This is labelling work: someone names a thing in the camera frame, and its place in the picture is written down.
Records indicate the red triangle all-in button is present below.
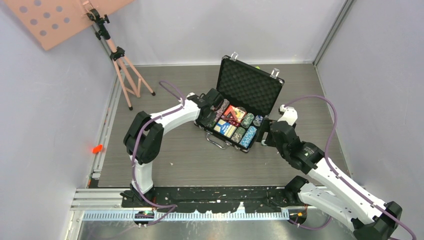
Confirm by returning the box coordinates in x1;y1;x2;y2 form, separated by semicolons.
222;108;238;122

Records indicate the blue playing card deck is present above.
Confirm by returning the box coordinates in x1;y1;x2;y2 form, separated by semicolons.
213;119;237;138

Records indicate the black poker chip case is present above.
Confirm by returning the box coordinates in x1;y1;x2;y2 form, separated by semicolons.
194;52;285;153

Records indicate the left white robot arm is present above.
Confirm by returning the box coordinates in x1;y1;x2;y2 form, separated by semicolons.
123;88;224;208

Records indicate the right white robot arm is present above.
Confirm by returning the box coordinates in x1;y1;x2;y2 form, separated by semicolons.
258;118;403;240

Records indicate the green poker chip stack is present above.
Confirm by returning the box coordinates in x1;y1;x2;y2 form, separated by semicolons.
240;112;255;129

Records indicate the light blue chip stack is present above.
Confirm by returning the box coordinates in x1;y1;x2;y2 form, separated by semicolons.
239;126;257;149

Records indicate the grey camo chip stack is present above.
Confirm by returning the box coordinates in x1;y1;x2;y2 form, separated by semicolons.
231;127;246;143

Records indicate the red playing card deck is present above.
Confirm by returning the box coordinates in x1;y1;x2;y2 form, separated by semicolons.
222;105;248;123

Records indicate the clear round dealer button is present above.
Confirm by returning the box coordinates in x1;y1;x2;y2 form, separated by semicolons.
235;106;247;118

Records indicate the pink music stand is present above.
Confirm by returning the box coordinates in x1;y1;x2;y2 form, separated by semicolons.
4;0;156;110

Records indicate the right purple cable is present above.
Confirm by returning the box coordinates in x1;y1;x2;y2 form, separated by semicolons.
281;95;418;240

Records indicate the orange clip on rail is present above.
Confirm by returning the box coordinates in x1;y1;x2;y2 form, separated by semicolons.
91;144;103;154

